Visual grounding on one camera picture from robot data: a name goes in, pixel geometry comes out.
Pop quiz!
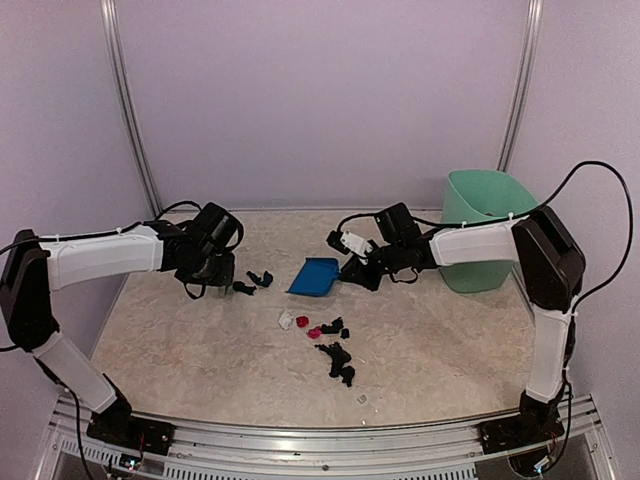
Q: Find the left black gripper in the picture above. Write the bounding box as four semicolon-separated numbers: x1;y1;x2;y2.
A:
182;248;235;287

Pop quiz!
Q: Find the blue plastic dustpan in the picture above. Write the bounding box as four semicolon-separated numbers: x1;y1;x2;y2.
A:
287;257;340;297

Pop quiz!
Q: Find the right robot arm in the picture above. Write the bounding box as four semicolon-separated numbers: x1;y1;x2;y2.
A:
327;203;586;444

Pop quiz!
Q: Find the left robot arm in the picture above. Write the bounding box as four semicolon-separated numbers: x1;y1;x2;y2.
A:
1;203;244;445

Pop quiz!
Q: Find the pink paper scrap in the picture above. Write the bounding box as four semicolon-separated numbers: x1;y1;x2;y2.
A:
307;327;322;339

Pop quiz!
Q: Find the white paper scrap by dustpan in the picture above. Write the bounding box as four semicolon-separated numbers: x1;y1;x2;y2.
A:
278;310;294;330

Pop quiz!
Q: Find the black paper scrap large lower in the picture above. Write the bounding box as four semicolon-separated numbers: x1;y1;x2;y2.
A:
315;342;355;388

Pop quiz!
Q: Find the green plastic waste bin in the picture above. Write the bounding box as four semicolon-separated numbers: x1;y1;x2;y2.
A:
436;170;537;294

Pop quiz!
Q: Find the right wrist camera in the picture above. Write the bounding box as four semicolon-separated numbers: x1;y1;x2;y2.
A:
326;230;374;264

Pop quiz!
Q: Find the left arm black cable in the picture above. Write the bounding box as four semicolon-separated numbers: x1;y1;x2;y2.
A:
0;199;201;351

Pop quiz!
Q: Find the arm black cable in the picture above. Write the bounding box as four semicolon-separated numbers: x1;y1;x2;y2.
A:
0;199;201;351
334;160;635;301

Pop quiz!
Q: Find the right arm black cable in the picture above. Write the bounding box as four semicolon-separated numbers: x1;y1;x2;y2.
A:
334;160;635;301

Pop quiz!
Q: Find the left aluminium frame post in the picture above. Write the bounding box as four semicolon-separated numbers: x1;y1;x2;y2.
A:
100;0;162;214

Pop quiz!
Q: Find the aluminium front rail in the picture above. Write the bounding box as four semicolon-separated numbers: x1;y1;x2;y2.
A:
31;395;619;479

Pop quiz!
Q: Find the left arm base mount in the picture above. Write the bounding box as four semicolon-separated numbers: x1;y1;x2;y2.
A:
87;408;175;456

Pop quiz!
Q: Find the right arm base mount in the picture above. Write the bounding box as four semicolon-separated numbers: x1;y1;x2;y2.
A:
478;412;565;455

